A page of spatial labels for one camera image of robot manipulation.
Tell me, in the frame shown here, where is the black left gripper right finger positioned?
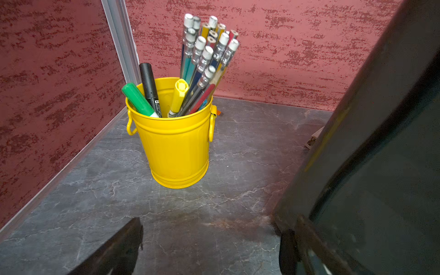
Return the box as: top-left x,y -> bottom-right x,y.
279,215 -> 348,275

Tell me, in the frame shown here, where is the grey stapler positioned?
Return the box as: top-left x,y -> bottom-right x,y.
305,127 -> 324,150

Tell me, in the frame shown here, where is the bundle of pencils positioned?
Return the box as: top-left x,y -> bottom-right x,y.
177,13 -> 239,116

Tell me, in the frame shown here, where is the green marker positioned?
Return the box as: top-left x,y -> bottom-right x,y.
121,83 -> 159,118

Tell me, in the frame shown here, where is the yellow metal pen bucket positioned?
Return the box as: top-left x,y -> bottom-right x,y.
125,77 -> 218,190

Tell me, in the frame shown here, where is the black marker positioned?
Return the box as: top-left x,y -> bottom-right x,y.
139,63 -> 162,118

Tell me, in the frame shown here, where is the left corner aluminium profile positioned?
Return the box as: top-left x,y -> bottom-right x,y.
101,0 -> 142,85

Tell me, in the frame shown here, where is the silver coffee machine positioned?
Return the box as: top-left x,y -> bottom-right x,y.
274,1 -> 440,275

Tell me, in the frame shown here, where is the yellow highlighter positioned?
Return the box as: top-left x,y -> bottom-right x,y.
167,79 -> 189,118

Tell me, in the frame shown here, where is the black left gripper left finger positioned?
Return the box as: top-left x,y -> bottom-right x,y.
70,217 -> 144,275

